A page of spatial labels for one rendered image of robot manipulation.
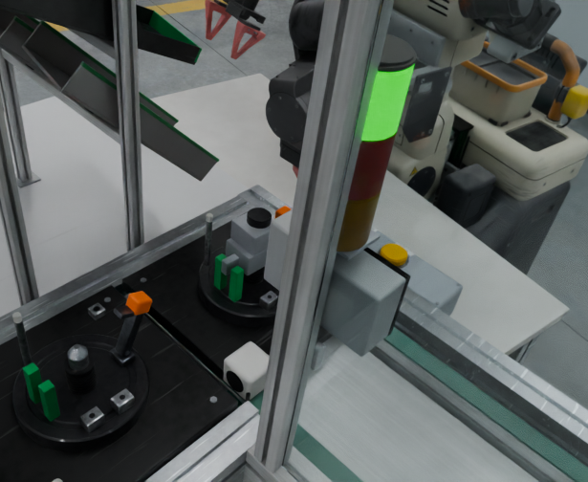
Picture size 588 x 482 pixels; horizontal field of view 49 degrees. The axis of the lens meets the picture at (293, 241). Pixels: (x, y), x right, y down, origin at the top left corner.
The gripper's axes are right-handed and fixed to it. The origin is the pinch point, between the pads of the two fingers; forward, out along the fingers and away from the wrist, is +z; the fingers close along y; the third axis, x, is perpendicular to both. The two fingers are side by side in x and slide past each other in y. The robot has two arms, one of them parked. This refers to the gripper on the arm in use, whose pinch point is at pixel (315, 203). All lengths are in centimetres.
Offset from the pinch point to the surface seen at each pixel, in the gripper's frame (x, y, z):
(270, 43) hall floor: 208, -195, 109
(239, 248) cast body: -13.8, -0.4, 0.3
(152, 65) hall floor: 135, -210, 108
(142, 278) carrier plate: -21.0, -10.5, 8.6
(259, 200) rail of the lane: 4.2, -13.6, 10.1
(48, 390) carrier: -41.2, 1.3, 1.6
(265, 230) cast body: -11.7, 1.6, -2.7
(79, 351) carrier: -36.6, -0.1, 0.7
